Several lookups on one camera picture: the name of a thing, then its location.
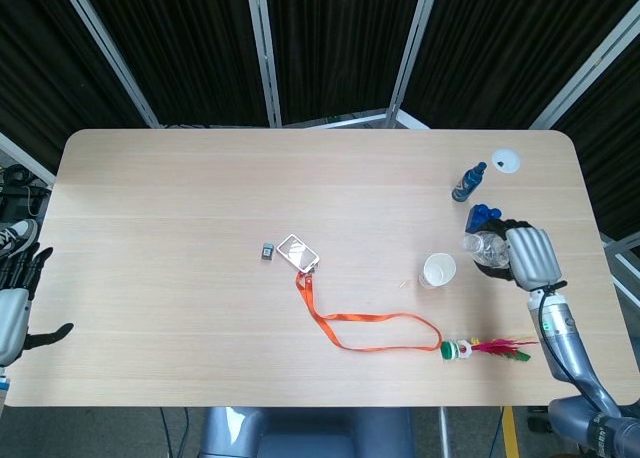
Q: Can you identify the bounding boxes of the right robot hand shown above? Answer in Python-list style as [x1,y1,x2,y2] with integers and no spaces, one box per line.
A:
[472,217,569,292]

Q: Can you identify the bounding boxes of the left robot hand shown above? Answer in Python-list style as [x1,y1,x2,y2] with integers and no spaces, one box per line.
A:
[0,246,75,368]

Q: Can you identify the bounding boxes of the transparent plastic water bottle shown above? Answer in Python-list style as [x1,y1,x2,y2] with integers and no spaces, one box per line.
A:
[462,230,511,272]

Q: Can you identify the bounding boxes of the white paper cup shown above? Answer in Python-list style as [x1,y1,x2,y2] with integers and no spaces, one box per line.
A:
[418,252,457,290]

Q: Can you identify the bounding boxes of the blue spray bottle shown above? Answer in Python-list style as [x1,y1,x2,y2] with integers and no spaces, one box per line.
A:
[451,161,488,203]

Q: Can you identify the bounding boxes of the blue toy building block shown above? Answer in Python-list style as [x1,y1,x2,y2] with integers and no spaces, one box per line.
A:
[464,203,504,235]

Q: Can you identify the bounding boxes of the black and white sneaker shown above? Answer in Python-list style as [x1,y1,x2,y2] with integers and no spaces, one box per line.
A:
[0,218,39,258]

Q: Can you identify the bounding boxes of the white round lid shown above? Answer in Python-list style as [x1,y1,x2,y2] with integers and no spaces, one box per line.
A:
[490,148,522,174]

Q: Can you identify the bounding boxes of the feather shuttlecock green base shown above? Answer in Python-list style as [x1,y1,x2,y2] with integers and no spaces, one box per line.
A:
[439,334,541,364]

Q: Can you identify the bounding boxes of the black fabric partition panel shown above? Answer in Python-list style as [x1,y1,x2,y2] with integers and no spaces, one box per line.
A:
[262,0,431,128]
[64,0,274,128]
[549,27,640,242]
[0,0,154,174]
[399,0,640,129]

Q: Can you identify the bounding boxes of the metal table leg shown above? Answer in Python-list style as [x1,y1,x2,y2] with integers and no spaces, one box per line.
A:
[437,406,453,458]

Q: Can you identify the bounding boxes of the clear badge holder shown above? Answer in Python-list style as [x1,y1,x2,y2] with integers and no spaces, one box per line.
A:
[276,233,321,272]

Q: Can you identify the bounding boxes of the blue-grey robot torso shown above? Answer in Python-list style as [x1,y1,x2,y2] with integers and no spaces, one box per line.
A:
[199,406,416,458]

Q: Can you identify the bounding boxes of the black cable bundle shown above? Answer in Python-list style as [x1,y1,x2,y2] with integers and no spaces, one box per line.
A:
[0,165,51,219]

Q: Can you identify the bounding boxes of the thin black cable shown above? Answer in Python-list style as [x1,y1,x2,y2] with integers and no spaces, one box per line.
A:
[158,407,191,458]

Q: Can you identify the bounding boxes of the orange lanyard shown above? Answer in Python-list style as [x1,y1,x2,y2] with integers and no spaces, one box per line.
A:
[295,270,444,353]

